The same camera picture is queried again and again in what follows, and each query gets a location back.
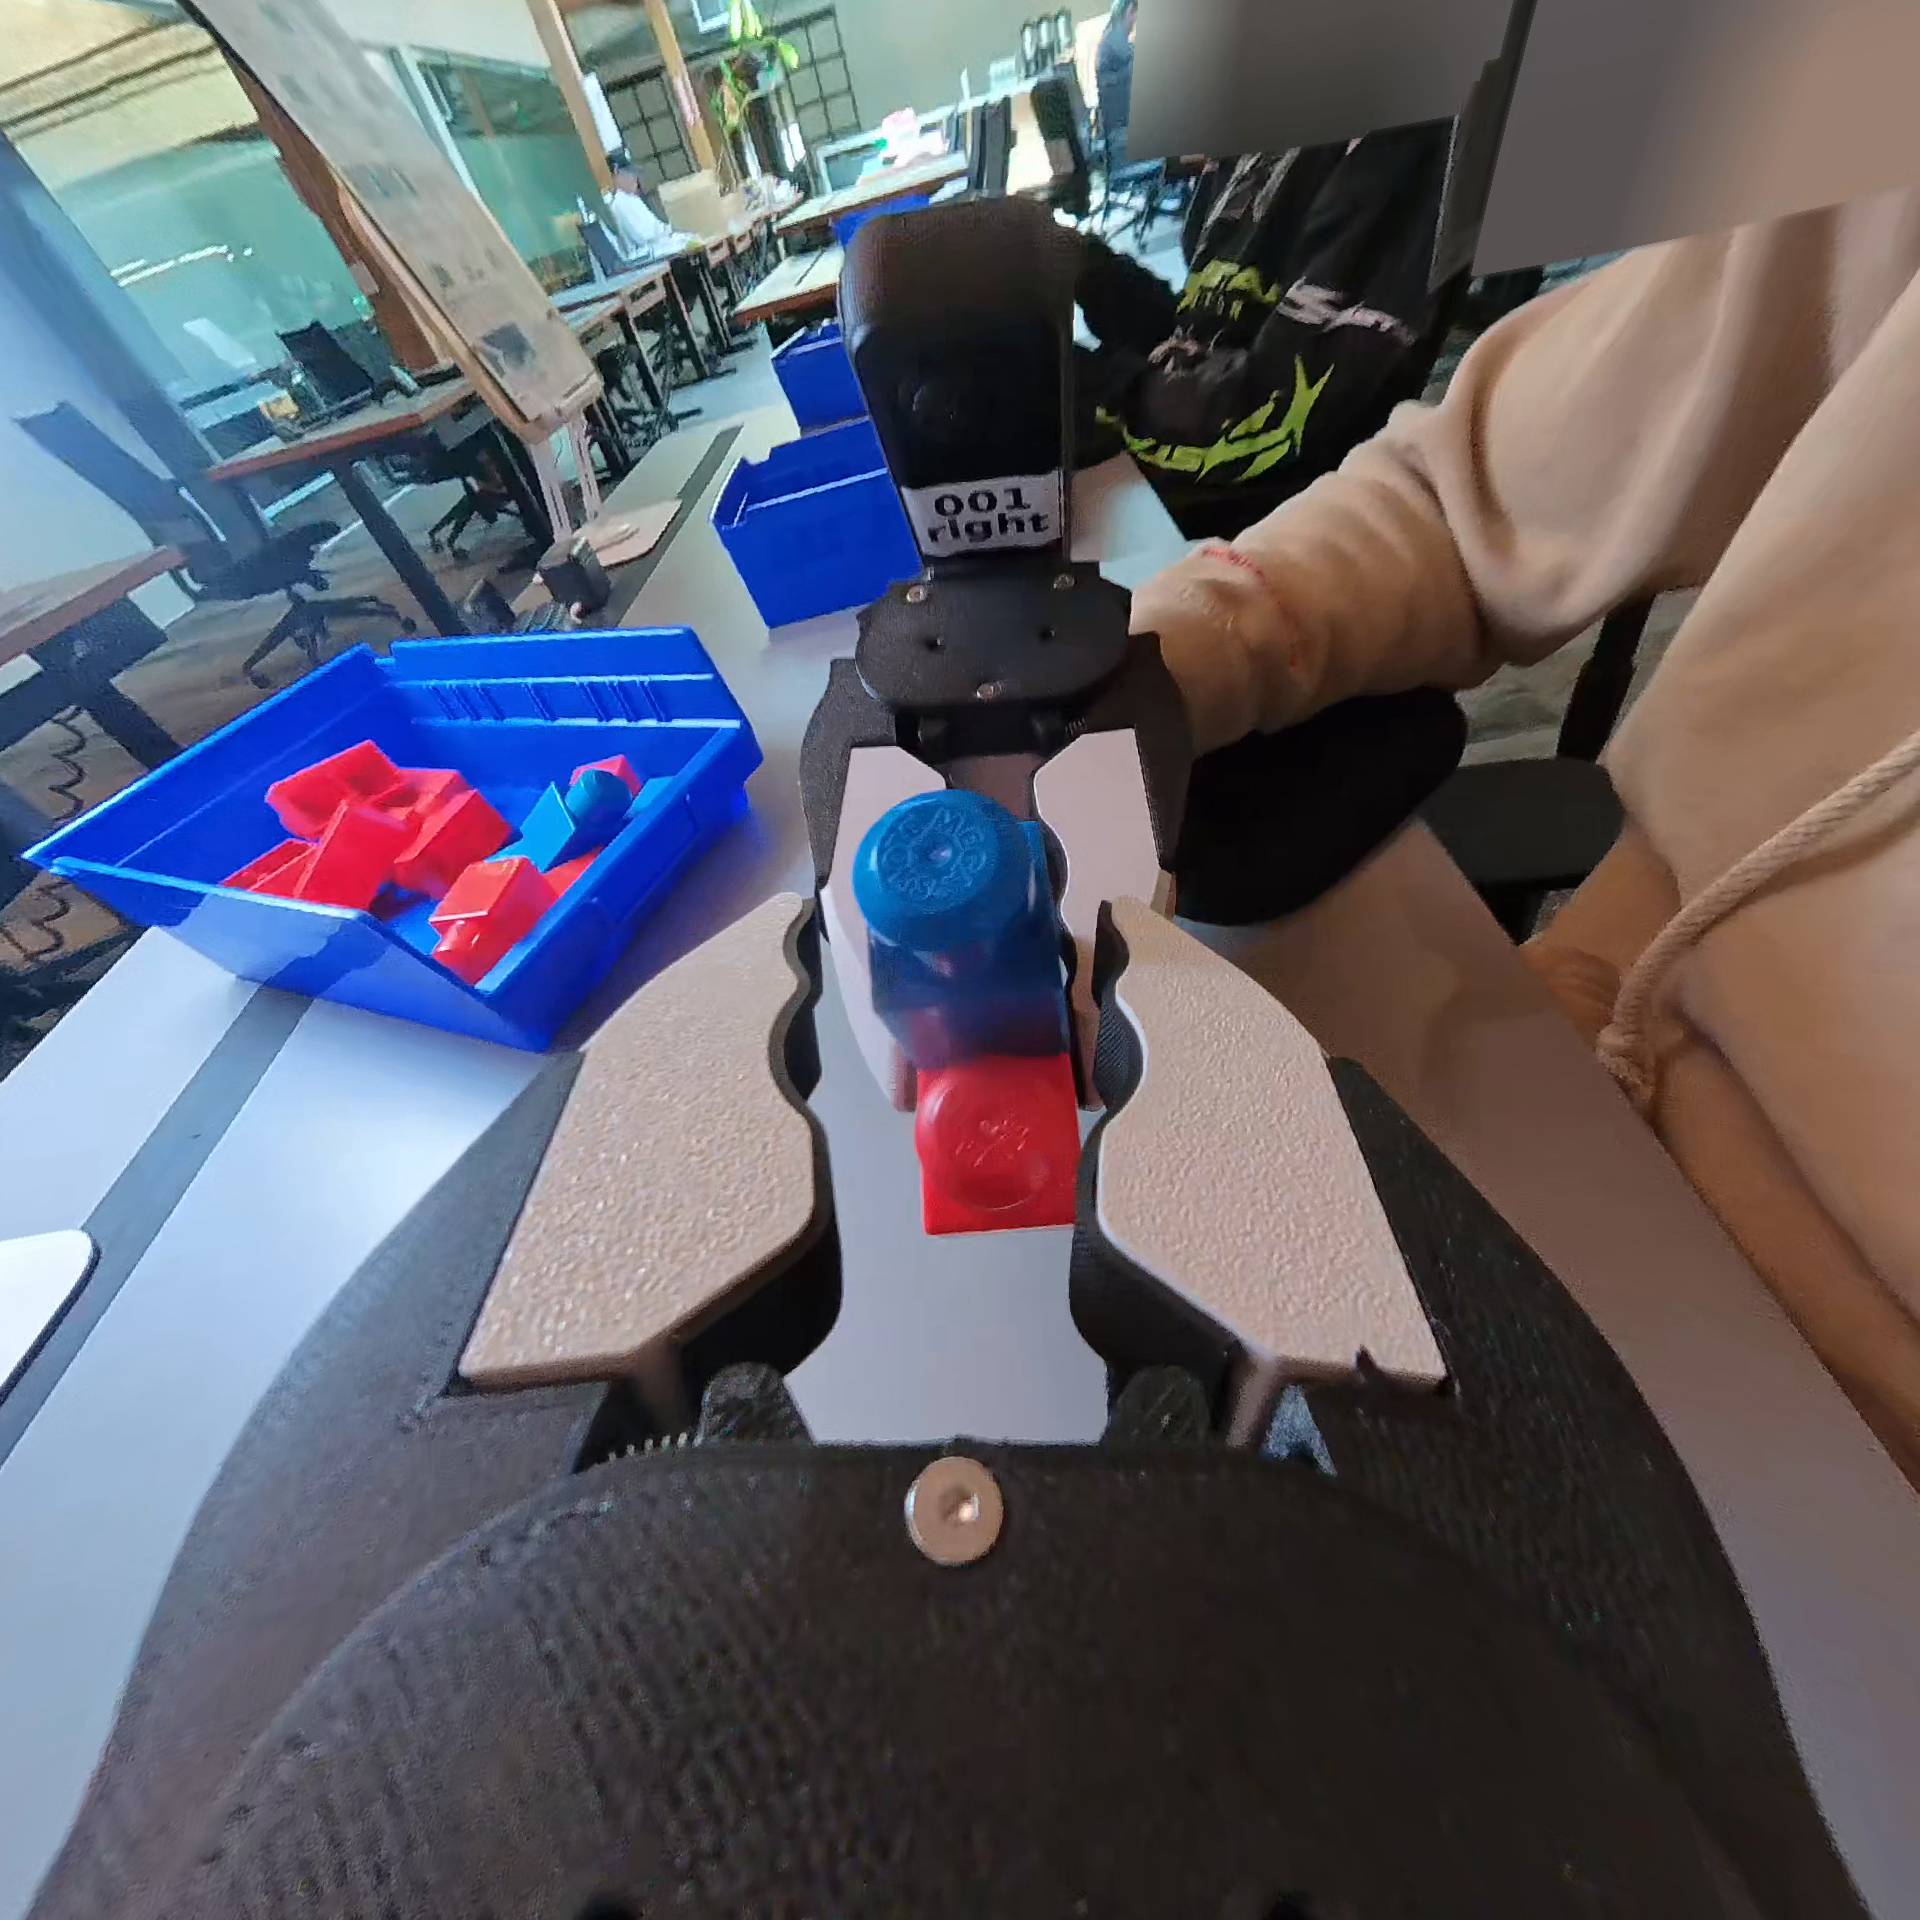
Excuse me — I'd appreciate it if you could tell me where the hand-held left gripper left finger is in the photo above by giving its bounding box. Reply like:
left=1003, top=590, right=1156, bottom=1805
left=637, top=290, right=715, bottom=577
left=455, top=892, right=840, bottom=1449

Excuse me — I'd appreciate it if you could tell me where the black office chair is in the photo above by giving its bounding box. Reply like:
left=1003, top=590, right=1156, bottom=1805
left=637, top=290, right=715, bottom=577
left=17, top=403, right=414, bottom=683

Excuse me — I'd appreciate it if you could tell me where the wooden easel board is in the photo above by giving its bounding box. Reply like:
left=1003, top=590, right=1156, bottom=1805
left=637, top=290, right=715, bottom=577
left=188, top=0, right=683, bottom=572

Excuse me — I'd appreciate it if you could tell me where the person's right forearm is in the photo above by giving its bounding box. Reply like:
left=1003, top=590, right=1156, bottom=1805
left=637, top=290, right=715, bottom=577
left=1127, top=194, right=1920, bottom=751

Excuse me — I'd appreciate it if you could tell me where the wooden desk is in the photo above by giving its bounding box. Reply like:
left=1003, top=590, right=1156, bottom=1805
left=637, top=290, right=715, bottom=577
left=0, top=547, right=190, bottom=767
left=209, top=382, right=558, bottom=634

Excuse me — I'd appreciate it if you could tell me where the black armrest pad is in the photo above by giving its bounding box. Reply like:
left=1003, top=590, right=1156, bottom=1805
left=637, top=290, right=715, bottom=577
left=1171, top=691, right=1472, bottom=927

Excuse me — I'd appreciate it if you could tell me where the green potted plant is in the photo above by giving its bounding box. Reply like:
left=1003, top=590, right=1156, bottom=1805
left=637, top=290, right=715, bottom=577
left=717, top=0, right=804, bottom=138

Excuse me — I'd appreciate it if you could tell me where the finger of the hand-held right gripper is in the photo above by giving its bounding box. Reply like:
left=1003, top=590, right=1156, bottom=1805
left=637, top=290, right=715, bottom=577
left=831, top=737, right=969, bottom=1116
left=1036, top=726, right=1174, bottom=1116

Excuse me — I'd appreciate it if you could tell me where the red mega block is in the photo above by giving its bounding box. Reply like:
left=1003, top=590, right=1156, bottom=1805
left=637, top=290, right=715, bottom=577
left=910, top=1057, right=1085, bottom=1238

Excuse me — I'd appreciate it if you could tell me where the blue mega block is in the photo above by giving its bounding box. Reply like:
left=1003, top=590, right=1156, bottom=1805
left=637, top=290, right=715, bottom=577
left=852, top=791, right=1073, bottom=1069
left=510, top=773, right=639, bottom=875

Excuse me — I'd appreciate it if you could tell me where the white document stand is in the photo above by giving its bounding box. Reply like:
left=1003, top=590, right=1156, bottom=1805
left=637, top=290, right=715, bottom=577
left=0, top=1230, right=97, bottom=1397

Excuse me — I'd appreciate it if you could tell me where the cluster of red mega blocks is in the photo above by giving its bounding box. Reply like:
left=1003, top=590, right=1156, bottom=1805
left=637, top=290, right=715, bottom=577
left=222, top=738, right=646, bottom=988

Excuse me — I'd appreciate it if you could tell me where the black garment green print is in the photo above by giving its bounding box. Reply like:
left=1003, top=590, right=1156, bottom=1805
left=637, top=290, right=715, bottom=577
left=1072, top=127, right=1465, bottom=541

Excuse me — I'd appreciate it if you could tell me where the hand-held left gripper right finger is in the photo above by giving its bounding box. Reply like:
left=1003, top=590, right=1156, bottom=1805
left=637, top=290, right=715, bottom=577
left=1070, top=897, right=1452, bottom=1449

